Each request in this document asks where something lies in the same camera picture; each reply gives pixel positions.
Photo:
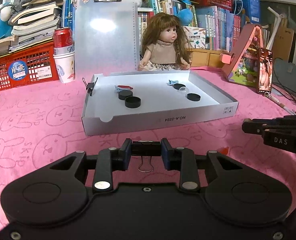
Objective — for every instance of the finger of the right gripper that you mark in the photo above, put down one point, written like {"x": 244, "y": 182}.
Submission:
{"x": 254, "y": 126}

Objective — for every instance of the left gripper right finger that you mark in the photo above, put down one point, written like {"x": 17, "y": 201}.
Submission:
{"x": 183, "y": 160}

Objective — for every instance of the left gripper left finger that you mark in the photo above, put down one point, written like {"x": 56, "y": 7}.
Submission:
{"x": 108, "y": 161}

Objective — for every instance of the black binder clip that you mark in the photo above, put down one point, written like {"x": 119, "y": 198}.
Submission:
{"x": 144, "y": 149}

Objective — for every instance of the black round lid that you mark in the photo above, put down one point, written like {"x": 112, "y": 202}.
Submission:
{"x": 132, "y": 102}

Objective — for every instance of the black round cap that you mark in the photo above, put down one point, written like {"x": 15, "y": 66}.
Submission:
{"x": 193, "y": 97}
{"x": 123, "y": 94}

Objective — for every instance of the clear plastic dome capsule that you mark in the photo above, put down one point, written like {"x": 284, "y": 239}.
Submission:
{"x": 184, "y": 91}

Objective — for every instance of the black ring lid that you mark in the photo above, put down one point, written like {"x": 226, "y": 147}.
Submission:
{"x": 178, "y": 86}

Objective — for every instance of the light blue hair clip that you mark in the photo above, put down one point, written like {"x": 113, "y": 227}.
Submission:
{"x": 172, "y": 82}

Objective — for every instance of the white pen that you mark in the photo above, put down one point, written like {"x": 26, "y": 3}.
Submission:
{"x": 277, "y": 102}

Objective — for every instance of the white cardboard box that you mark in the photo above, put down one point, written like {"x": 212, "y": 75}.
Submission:
{"x": 161, "y": 105}

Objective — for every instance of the pink toy house box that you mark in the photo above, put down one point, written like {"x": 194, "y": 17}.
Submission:
{"x": 241, "y": 66}

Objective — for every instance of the smartphone with lit screen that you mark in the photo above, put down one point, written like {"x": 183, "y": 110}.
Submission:
{"x": 265, "y": 72}

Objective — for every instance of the small binder clip on box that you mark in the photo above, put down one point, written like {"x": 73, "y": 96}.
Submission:
{"x": 89, "y": 86}

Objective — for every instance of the pink bunny towel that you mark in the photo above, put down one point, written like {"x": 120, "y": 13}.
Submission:
{"x": 42, "y": 123}

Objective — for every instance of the wooden shelf box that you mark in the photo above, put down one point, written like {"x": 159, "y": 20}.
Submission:
{"x": 206, "y": 58}

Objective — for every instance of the row of upright books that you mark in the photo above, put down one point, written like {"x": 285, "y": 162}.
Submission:
{"x": 221, "y": 25}

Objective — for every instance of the white paper cup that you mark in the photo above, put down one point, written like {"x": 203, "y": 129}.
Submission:
{"x": 65, "y": 66}

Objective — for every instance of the white colourful book box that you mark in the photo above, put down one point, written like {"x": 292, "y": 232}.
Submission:
{"x": 196, "y": 37}

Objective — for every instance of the red plastic basket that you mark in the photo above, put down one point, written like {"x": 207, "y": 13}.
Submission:
{"x": 28, "y": 66}

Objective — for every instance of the blue carton box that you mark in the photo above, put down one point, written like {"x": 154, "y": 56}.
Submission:
{"x": 251, "y": 7}

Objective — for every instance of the brown haired doll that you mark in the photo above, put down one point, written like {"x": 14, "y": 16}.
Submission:
{"x": 164, "y": 45}

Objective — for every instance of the red soda can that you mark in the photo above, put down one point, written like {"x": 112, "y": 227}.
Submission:
{"x": 63, "y": 42}

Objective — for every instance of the translucent clipboard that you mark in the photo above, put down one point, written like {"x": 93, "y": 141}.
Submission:
{"x": 106, "y": 37}

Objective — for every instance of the stack of books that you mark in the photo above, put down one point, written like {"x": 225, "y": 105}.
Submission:
{"x": 33, "y": 21}

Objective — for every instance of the blue white plush left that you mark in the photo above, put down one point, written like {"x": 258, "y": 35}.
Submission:
{"x": 5, "y": 15}

